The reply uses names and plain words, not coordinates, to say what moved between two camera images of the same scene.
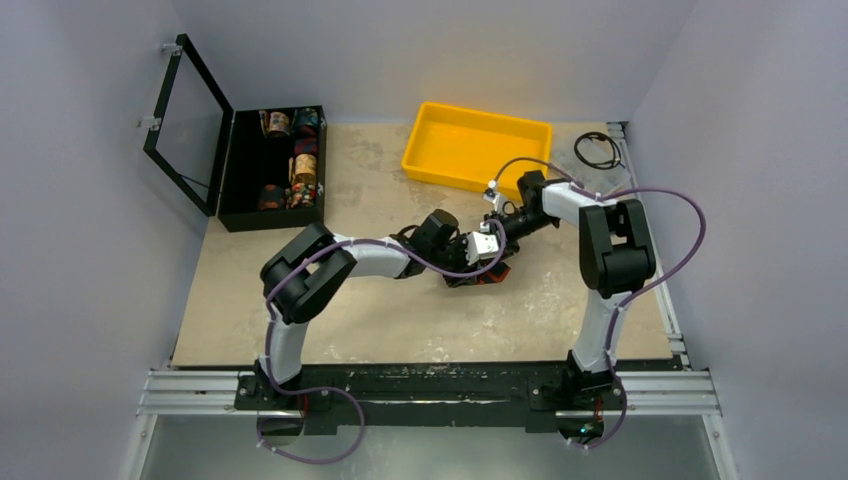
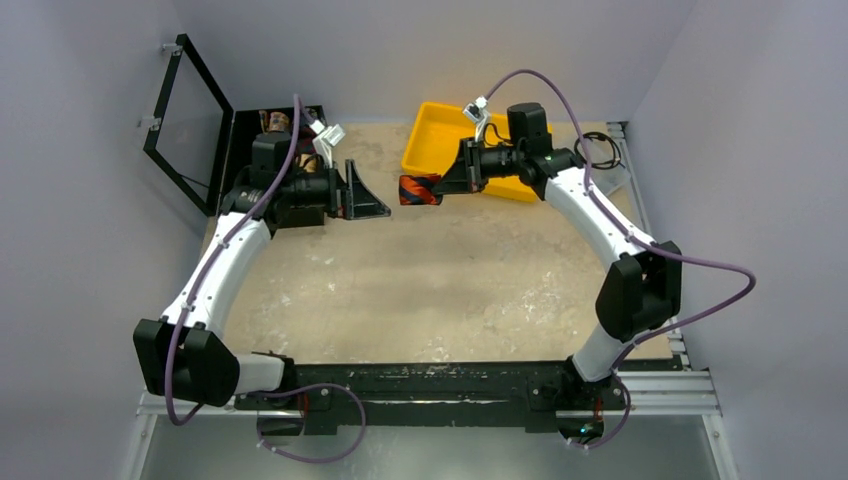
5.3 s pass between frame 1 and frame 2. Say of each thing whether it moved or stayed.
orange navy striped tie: moved
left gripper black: moved
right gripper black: moved
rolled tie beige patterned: stayed
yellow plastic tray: stayed
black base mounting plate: stayed
